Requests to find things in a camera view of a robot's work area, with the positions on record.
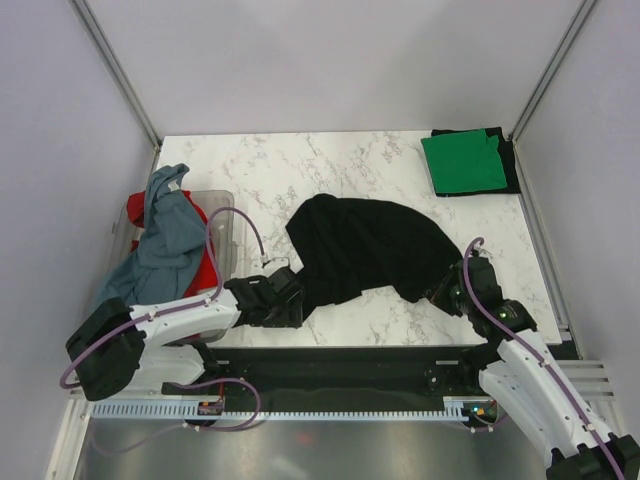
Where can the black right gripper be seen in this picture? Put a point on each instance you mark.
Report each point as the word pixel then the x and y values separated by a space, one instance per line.
pixel 438 296

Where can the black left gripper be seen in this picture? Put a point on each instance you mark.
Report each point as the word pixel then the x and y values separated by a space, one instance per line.
pixel 290 317

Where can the black t-shirt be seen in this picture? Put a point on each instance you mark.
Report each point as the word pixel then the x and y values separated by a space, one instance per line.
pixel 507 155
pixel 349 245

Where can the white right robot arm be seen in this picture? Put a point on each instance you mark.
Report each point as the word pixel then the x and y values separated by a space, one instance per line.
pixel 516 369

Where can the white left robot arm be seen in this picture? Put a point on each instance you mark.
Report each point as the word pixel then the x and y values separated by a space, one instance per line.
pixel 144 347

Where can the red t-shirt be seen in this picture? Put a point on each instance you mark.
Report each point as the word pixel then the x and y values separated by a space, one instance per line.
pixel 205 277

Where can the clear plastic bin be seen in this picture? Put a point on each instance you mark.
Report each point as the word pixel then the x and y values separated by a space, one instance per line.
pixel 221 228

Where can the folded green t-shirt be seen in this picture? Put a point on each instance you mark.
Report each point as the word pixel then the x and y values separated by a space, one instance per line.
pixel 464 163

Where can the blue-grey t-shirt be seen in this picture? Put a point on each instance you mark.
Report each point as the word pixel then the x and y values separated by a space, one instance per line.
pixel 170 249

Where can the folded black t-shirt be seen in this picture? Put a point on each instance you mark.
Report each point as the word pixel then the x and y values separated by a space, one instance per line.
pixel 507 155

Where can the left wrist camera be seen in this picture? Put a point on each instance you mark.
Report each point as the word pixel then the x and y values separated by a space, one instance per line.
pixel 281 277

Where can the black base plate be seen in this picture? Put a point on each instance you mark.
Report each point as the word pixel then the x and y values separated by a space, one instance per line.
pixel 334 377

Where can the white slotted cable duct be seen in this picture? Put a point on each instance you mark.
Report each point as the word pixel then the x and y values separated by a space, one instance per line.
pixel 198 410

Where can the right aluminium frame post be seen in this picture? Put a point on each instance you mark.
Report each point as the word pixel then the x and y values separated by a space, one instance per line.
pixel 561 52

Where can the aluminium frame post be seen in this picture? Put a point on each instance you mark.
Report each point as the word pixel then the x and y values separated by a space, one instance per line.
pixel 108 56
pixel 561 52

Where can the left aluminium frame post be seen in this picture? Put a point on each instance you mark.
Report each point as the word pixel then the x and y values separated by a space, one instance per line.
pixel 108 56

